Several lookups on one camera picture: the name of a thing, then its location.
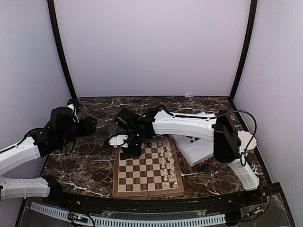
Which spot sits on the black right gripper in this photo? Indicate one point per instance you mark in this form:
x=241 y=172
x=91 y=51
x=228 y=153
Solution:
x=135 y=152

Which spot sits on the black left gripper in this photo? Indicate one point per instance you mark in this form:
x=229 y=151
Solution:
x=91 y=127

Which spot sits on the wooden chess board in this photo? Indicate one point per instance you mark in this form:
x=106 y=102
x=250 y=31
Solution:
x=134 y=177

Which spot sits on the white divided plastic tray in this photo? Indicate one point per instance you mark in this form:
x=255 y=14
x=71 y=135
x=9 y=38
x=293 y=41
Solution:
x=194 y=150

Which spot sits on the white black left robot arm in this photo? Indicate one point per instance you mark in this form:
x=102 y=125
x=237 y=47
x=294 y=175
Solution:
x=64 y=127

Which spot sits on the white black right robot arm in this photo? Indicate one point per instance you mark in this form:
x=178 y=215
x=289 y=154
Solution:
x=215 y=133

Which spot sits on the white chess piece row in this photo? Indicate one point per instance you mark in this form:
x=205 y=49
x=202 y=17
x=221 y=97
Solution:
x=165 y=176

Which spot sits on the white scalloped bowl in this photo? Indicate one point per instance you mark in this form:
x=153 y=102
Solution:
x=248 y=141

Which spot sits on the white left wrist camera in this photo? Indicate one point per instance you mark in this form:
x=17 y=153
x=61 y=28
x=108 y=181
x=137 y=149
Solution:
x=72 y=104

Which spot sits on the black front rail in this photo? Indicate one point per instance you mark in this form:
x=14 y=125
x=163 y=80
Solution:
x=221 y=203

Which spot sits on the white slotted cable duct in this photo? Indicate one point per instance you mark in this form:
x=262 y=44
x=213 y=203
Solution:
x=127 y=219

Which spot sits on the right black frame post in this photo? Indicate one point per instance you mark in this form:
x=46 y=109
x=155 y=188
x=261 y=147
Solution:
x=245 y=49

